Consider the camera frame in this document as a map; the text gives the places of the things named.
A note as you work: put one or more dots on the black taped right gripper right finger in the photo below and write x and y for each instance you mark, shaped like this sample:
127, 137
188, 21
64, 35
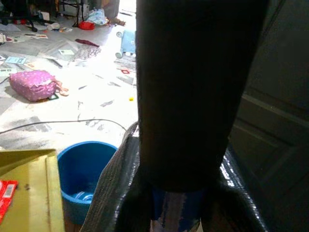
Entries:
237, 200

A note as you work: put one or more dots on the red square frame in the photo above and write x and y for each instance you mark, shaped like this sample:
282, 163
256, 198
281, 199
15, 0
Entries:
125, 71

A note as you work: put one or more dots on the black metal stand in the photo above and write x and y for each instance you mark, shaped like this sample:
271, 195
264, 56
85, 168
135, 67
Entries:
77, 14

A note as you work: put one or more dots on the light blue plastic bag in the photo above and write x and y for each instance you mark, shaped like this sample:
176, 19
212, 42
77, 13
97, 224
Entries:
97, 16

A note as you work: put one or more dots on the red snack packet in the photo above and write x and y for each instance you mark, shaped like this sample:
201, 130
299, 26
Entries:
6, 195

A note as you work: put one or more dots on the light blue toy cart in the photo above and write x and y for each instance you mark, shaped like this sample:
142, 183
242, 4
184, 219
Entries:
128, 42

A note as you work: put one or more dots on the dark panelled door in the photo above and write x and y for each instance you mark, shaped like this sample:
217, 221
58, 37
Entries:
277, 108

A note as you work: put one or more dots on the maroon cloth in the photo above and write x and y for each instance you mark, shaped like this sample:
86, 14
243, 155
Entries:
87, 42

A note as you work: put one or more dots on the green square frame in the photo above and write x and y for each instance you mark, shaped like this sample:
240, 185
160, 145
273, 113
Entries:
53, 97

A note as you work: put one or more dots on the teal paper card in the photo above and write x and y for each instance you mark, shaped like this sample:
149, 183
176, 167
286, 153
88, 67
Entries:
15, 60

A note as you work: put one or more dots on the yellow dustpan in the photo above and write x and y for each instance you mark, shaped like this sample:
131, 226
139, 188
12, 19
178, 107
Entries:
33, 193

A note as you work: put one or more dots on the blue plastic bucket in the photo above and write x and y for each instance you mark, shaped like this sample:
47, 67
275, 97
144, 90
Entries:
82, 166

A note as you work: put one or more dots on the purple dotted pillow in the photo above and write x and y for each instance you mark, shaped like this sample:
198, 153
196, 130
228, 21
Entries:
32, 84

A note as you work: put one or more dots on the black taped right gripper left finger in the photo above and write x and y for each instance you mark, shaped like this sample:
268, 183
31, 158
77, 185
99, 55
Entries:
109, 183

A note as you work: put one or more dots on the red cloth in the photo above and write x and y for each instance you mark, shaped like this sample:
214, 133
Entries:
86, 25

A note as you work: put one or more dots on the pale green paper card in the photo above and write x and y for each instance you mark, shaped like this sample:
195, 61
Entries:
66, 52

